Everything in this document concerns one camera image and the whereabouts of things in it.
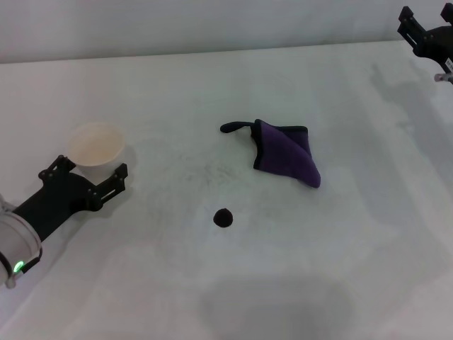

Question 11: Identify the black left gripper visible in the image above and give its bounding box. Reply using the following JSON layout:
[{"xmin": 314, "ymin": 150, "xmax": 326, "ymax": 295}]
[{"xmin": 12, "ymin": 154, "xmax": 130, "ymax": 245}]

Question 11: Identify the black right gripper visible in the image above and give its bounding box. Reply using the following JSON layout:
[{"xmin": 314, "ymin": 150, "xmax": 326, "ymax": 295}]
[{"xmin": 396, "ymin": 2, "xmax": 453, "ymax": 72}]

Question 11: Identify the white paper cup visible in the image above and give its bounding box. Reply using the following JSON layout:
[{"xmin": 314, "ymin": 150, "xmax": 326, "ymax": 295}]
[{"xmin": 67, "ymin": 121, "xmax": 126, "ymax": 183}]

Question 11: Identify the purple rag with black trim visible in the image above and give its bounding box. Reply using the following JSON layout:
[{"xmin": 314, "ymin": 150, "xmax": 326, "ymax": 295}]
[{"xmin": 219, "ymin": 118, "xmax": 322, "ymax": 188}]

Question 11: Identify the black water stain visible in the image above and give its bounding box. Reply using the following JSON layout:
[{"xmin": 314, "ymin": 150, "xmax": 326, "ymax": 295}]
[{"xmin": 213, "ymin": 208, "xmax": 234, "ymax": 229}]

